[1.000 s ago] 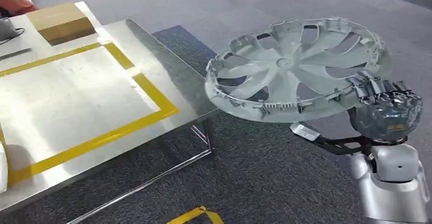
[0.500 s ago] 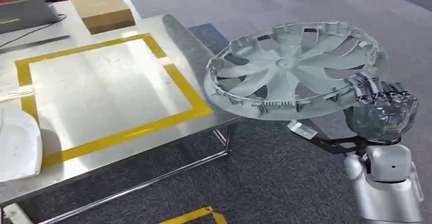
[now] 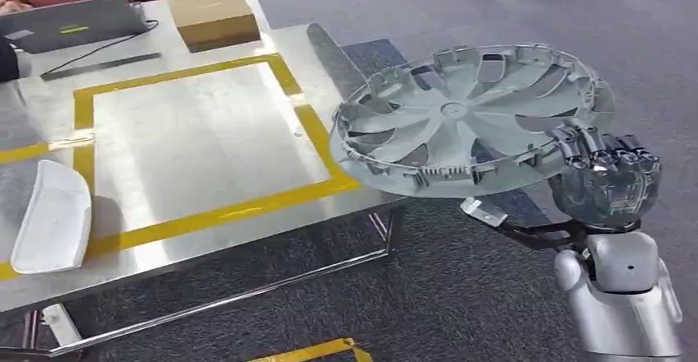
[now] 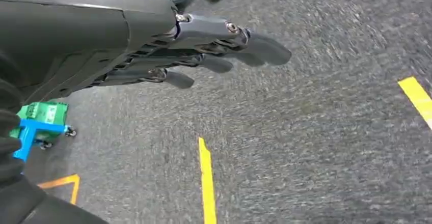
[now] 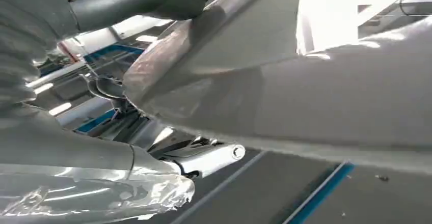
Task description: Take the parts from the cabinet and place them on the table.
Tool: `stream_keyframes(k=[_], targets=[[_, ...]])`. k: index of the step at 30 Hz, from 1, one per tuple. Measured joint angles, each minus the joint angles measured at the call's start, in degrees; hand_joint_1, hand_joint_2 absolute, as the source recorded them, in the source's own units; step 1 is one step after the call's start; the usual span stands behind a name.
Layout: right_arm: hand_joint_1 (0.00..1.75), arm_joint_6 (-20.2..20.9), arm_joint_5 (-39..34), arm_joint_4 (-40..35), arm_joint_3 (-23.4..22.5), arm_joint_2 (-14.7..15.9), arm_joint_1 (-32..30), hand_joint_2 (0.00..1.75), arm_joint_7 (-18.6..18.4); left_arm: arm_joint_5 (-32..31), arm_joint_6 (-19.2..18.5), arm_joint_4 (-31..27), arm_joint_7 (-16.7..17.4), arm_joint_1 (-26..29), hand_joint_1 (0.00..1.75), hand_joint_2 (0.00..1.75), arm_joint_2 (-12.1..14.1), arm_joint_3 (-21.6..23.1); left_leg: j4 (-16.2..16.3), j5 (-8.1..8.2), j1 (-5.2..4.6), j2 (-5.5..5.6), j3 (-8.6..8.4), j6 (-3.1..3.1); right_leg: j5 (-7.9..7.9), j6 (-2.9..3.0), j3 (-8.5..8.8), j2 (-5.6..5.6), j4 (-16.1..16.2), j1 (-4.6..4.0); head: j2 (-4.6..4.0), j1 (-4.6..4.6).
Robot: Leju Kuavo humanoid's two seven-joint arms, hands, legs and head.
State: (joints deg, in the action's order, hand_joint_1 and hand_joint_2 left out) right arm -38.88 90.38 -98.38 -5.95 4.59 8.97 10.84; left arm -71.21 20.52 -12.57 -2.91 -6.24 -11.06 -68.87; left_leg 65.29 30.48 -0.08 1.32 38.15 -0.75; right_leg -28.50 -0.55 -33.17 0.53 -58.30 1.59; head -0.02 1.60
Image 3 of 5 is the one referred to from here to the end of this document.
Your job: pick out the white curved plastic part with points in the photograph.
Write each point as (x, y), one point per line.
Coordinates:
(52, 218)

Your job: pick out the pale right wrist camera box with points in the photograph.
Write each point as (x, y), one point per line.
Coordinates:
(482, 211)

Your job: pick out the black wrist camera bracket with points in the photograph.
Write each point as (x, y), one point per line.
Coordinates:
(540, 235)

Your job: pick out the grey laptop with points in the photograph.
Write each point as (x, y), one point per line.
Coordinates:
(71, 24)

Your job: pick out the brown cardboard box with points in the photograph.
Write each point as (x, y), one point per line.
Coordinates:
(212, 19)

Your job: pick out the black object at bench edge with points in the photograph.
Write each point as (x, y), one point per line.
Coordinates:
(7, 60)

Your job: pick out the flat black strip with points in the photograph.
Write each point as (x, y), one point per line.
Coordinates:
(101, 65)

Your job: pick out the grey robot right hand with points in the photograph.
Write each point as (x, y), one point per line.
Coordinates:
(605, 190)

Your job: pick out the steel bench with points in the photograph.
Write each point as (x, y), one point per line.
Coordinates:
(207, 125)

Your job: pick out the grey plastic wheel cover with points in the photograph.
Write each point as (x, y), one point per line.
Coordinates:
(452, 111)

